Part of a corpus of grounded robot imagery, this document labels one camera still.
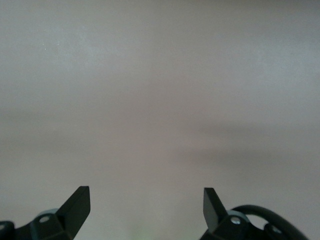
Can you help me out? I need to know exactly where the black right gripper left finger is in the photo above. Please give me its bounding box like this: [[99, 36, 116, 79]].
[[0, 186, 91, 240]]

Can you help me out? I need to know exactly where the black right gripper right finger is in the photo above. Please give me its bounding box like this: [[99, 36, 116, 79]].
[[199, 187, 288, 240]]

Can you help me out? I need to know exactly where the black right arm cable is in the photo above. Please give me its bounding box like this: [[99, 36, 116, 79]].
[[231, 204, 310, 240]]

